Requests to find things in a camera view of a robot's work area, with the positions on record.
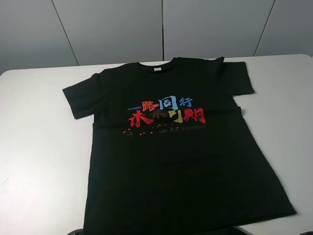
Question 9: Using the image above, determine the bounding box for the black printed t-shirt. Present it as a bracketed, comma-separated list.
[63, 57, 296, 235]

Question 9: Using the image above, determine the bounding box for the black robot base front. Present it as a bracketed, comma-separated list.
[68, 228, 247, 235]

